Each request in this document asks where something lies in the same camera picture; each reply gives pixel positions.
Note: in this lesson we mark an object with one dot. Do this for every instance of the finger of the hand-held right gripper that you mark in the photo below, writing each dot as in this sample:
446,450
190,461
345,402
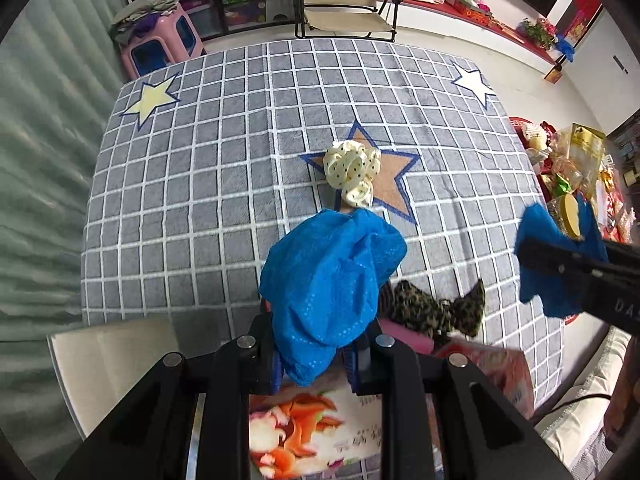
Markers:
565,277
555,254

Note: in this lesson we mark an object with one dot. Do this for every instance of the pile of folded clothes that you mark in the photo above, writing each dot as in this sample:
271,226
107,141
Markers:
145,7

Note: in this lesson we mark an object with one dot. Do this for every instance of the cream round container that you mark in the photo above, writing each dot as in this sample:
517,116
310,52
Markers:
570,215

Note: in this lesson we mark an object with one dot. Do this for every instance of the printed tissue box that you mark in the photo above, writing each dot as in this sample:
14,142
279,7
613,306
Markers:
300,430

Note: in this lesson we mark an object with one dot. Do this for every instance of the pile of packaged goods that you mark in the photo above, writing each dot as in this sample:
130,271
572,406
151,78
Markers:
585,155

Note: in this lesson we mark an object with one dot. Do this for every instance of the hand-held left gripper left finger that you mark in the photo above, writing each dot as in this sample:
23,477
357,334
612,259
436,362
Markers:
275,377

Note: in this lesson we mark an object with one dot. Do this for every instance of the potted flowers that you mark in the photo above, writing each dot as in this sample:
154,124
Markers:
537,32

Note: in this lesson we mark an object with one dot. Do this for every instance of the red ledge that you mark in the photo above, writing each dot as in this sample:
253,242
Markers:
475,20

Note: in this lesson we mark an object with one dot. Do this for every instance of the cream polka dot scrunchie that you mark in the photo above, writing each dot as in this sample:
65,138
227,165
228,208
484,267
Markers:
350,165

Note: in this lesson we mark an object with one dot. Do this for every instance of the blue sequin cloth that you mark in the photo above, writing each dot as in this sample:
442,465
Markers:
330,280

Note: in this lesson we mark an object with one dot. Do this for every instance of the red wall hanging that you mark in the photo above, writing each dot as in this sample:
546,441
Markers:
582,10

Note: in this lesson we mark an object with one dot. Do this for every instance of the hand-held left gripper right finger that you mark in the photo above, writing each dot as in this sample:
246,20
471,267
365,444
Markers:
350,367

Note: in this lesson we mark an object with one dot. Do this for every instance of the pink plastic stool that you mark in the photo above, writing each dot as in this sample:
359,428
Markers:
160,45

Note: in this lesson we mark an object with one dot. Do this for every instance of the pink sponge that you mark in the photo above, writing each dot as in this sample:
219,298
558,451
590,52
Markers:
410,340

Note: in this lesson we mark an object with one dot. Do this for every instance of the grey checked star blanket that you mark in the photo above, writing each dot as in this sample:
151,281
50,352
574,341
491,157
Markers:
200,185

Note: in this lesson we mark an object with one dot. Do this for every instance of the grey-green curtain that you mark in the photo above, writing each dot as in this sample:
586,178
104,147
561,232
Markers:
45,160

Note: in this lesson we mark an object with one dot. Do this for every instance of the leopard print scrunchie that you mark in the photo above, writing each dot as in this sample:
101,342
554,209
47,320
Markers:
425,310

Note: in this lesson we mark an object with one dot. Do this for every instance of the white sofa cushion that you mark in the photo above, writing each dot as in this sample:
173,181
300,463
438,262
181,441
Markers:
580,410

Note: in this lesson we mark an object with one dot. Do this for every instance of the blue glove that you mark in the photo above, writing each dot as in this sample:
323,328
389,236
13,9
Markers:
565,46

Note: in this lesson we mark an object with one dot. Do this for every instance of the white storage box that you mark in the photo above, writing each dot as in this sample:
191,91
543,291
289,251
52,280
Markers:
115,360

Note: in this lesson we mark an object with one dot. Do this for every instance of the pink carton box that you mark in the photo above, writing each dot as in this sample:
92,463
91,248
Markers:
500,372

